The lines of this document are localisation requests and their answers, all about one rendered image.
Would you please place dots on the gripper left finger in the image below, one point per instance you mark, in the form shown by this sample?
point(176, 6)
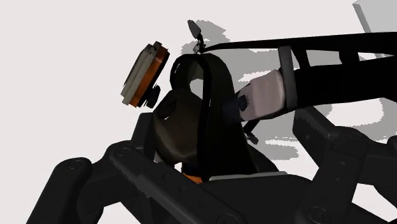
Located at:
point(139, 173)

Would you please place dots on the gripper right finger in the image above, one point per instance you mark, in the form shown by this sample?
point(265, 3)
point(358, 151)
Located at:
point(338, 155)

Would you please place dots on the grey block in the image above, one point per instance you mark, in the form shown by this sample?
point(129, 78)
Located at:
point(380, 14)

